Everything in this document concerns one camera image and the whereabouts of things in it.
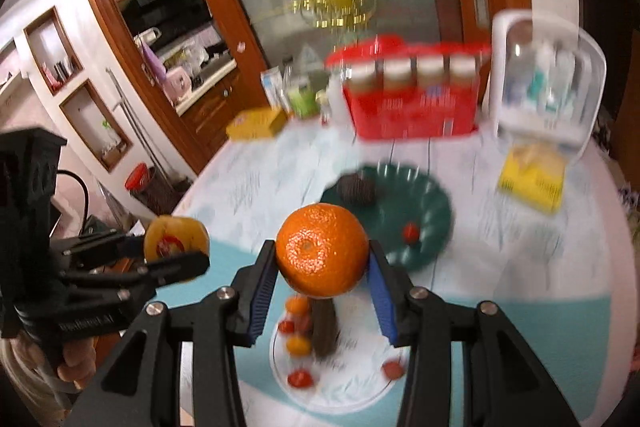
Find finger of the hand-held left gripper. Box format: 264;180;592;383
50;231;148;269
59;251;211;304

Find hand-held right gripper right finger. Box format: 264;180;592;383
367;241;583;427

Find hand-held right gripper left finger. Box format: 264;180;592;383
65;239;278;427

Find yellow apple with red sticker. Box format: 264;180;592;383
143;216;211;284

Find large orange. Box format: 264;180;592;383
276;203;370;299

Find white printed plate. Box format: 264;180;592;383
269;294;416;413

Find dark green scalloped plate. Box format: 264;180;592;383
320;164;453;272

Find person's left hand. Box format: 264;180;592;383
56;336;99;393

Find dark woven basket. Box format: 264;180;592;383
131;174;193;217

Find red bin lid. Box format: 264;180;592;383
125;163;153;192

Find round dark avocado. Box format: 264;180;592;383
336;173;378;209

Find metal mop poles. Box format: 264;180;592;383
106;67;173;188

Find wooden base cabinet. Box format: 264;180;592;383
175;67;271;172

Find yellow box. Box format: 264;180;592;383
226;107;288;142

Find pink kitchen appliance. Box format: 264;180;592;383
162;67;193;102

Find red jar box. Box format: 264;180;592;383
325;36;493;142

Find green box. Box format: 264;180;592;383
287;79;321;118

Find yellow packet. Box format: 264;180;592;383
497;143;571;214

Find blue and white carton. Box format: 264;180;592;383
261;68;286;108

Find brown jar with white lid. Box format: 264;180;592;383
348;61;377;94
450;56;477;88
383;58;413;90
417;57;446;88

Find white storage case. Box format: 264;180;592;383
490;11;607;165

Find black range hood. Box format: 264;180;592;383
120;0;213;35

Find teal bottle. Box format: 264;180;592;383
527;69;548;108

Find black cable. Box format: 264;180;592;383
55;169;93;233

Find large wall niche shelf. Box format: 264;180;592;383
60;79;133;172

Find small wall niche shelf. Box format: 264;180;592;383
24;7;83;95

